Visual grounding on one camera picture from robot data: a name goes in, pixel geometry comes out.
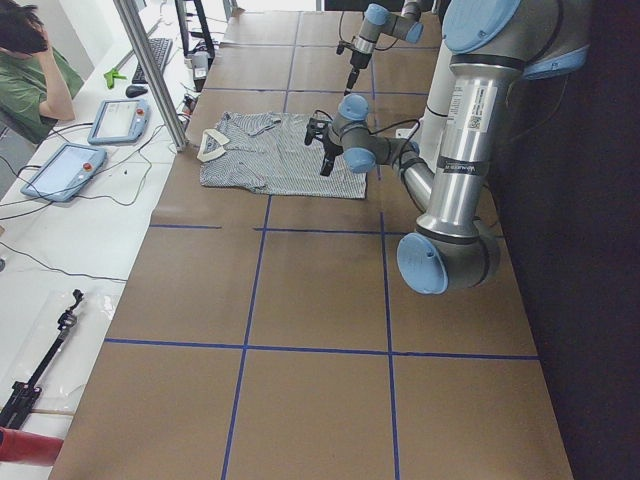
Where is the black keyboard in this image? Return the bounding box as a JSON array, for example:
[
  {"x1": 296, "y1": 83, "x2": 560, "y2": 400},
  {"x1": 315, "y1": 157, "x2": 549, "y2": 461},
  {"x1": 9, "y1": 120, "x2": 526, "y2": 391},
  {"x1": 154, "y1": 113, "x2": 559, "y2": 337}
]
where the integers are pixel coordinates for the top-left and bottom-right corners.
[{"x1": 130, "y1": 37, "x2": 174, "y2": 84}]

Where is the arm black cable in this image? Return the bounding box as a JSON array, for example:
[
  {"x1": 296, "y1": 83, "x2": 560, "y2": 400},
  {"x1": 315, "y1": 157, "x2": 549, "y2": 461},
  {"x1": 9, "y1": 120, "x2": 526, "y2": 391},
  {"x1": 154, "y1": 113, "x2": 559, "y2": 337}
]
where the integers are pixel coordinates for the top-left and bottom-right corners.
[{"x1": 369, "y1": 118, "x2": 426, "y2": 166}]

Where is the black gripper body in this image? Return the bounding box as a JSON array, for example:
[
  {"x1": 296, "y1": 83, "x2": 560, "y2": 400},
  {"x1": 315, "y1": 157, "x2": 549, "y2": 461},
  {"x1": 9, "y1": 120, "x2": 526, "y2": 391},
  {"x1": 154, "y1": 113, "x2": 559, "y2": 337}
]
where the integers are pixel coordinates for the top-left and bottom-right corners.
[
  {"x1": 336, "y1": 41, "x2": 370, "y2": 75},
  {"x1": 304, "y1": 116, "x2": 343, "y2": 160}
]

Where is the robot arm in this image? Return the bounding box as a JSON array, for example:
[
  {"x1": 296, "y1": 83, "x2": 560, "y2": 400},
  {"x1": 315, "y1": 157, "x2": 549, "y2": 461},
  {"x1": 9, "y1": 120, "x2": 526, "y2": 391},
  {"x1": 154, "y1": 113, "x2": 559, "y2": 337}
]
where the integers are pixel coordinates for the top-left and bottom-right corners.
[
  {"x1": 336, "y1": 1, "x2": 450, "y2": 96},
  {"x1": 306, "y1": 1, "x2": 592, "y2": 294}
]

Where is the upper teach pendant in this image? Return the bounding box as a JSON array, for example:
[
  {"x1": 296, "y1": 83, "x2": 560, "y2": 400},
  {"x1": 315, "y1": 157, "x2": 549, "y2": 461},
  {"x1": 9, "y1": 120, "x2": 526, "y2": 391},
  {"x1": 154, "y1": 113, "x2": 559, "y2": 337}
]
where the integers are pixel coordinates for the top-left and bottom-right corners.
[{"x1": 87, "y1": 98, "x2": 150, "y2": 145}]

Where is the aluminium frame post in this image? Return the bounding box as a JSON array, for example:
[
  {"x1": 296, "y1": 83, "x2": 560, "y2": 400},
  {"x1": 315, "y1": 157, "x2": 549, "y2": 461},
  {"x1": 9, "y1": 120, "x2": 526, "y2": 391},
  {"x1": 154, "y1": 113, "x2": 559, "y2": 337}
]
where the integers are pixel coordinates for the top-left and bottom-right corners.
[{"x1": 114, "y1": 0, "x2": 187, "y2": 152}]

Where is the green plastic clamp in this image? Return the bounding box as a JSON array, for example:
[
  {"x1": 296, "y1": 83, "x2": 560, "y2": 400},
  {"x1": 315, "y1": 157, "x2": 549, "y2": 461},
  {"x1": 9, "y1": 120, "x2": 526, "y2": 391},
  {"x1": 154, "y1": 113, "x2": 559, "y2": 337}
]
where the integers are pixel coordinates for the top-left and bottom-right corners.
[{"x1": 103, "y1": 68, "x2": 127, "y2": 90}]

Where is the black computer mouse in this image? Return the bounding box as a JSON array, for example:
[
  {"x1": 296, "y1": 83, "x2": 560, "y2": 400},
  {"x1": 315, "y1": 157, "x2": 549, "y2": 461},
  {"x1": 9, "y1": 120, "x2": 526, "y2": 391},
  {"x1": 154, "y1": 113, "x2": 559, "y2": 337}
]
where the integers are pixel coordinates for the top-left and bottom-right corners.
[{"x1": 125, "y1": 84, "x2": 148, "y2": 98}]

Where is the striped polo shirt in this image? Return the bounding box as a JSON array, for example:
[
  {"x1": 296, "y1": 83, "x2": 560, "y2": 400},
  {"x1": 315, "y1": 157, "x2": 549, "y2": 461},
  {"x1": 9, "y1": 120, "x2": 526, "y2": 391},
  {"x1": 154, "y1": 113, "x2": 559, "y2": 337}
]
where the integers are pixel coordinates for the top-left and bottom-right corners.
[{"x1": 197, "y1": 112, "x2": 367, "y2": 199}]

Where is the black folded tripod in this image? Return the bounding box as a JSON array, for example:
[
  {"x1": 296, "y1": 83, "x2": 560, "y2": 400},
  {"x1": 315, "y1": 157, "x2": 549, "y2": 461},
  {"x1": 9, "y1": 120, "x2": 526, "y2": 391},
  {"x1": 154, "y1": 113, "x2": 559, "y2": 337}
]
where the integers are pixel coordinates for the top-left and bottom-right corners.
[{"x1": 1, "y1": 289, "x2": 84, "y2": 430}]

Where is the lower teach pendant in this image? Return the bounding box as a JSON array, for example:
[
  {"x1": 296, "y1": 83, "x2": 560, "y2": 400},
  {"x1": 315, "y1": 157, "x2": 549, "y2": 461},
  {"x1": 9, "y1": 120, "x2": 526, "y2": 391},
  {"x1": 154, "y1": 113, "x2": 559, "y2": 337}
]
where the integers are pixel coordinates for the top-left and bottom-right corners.
[{"x1": 21, "y1": 143, "x2": 107, "y2": 202}]

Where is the red cylinder object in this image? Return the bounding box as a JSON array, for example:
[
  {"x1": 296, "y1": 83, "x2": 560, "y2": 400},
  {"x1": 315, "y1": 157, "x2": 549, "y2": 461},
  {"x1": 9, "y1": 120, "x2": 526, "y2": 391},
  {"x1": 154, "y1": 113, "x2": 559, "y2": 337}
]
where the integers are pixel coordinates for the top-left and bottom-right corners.
[{"x1": 0, "y1": 427, "x2": 64, "y2": 467}]

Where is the black box with label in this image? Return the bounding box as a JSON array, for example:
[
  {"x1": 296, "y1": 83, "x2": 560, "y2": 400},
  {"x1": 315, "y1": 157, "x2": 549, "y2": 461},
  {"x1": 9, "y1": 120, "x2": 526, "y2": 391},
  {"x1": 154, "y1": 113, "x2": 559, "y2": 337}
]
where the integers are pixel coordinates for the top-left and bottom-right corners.
[{"x1": 190, "y1": 51, "x2": 213, "y2": 92}]

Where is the person in green shirt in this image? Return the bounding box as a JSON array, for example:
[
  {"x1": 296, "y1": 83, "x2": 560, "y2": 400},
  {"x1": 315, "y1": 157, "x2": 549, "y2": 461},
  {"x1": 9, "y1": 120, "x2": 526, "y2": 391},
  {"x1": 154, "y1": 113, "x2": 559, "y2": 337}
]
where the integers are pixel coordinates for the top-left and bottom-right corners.
[{"x1": 1, "y1": 1, "x2": 84, "y2": 144}]

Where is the clear plastic sheet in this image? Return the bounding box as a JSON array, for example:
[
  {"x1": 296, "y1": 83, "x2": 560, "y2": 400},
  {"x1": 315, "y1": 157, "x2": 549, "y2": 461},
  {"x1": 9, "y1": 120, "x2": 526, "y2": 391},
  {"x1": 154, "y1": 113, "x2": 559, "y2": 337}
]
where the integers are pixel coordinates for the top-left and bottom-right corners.
[{"x1": 1, "y1": 290, "x2": 120, "y2": 415}]

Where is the teach pendant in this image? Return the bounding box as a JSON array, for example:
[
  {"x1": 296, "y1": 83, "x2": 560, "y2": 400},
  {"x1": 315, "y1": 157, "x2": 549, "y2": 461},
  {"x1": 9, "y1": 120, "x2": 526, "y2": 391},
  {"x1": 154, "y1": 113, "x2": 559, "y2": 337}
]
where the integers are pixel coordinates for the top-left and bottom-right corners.
[
  {"x1": 21, "y1": 143, "x2": 107, "y2": 202},
  {"x1": 87, "y1": 98, "x2": 150, "y2": 145}
]

